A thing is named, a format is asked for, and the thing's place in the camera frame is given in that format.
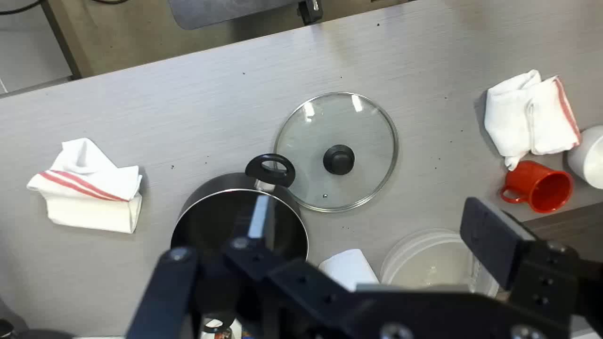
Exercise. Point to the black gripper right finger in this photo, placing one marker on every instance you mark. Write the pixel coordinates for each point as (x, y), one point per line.
(493, 235)

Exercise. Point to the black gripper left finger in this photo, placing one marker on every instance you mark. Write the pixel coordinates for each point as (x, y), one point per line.
(259, 216)

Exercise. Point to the round glass lid black knob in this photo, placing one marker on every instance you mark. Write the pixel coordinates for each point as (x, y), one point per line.
(368, 141)

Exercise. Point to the black cooking pot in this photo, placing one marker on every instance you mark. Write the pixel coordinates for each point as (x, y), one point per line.
(214, 216)

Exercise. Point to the red plastic cup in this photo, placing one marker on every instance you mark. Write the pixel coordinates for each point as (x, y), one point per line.
(544, 188)

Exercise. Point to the clear plastic round container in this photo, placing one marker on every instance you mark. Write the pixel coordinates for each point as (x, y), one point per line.
(427, 264)

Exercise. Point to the flat folded white towel red stripes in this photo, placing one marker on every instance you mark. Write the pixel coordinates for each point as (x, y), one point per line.
(521, 115)

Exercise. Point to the white ceramic bowl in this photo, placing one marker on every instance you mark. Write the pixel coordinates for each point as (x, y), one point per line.
(591, 156)

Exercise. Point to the crumpled white towel red stripes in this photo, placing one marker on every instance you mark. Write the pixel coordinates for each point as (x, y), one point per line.
(88, 188)

